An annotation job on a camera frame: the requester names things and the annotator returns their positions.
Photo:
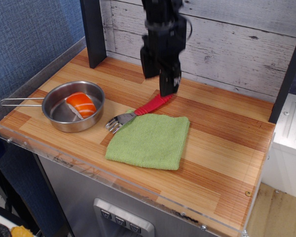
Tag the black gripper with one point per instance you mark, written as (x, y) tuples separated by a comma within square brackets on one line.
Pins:
[(160, 53)]

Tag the green towel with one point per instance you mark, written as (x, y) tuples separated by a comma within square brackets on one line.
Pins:
[(150, 141)]

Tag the red handled metal fork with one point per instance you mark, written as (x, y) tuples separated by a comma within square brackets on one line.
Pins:
[(118, 121)]

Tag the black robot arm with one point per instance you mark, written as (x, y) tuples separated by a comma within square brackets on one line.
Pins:
[(162, 11)]

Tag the salmon sushi toy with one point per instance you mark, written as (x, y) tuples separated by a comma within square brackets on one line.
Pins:
[(81, 105)]

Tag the small steel pan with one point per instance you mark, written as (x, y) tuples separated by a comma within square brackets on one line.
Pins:
[(53, 106)]

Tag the clear acrylic front guard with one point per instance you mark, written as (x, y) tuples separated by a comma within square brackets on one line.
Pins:
[(76, 184)]

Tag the silver button control panel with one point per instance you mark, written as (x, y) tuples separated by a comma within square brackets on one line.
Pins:
[(123, 218)]

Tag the white ribbed box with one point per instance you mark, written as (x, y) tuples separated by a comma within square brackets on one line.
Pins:
[(279, 171)]

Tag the yellow black object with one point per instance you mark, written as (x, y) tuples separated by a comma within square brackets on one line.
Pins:
[(21, 231)]

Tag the black left vertical post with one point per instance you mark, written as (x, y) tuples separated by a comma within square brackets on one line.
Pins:
[(94, 32)]

